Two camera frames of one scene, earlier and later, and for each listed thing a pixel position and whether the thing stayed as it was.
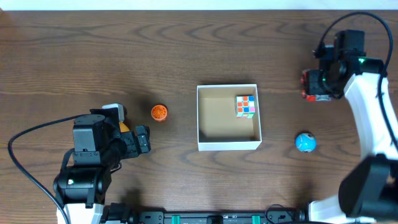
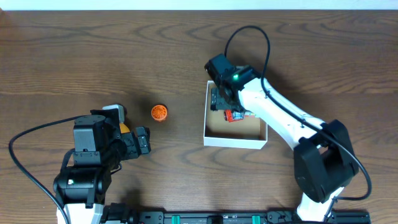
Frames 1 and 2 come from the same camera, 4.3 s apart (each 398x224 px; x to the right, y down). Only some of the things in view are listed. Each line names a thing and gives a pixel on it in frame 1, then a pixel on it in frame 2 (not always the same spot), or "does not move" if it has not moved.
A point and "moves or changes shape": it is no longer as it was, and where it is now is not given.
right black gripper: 313,83 -> 222,101
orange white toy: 123,128 does not move
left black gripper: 142,139 does not move
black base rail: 119,213 does not move
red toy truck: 305,89 -> 230,116
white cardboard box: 217,128 moves or changes shape
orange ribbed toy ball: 158,112 does not move
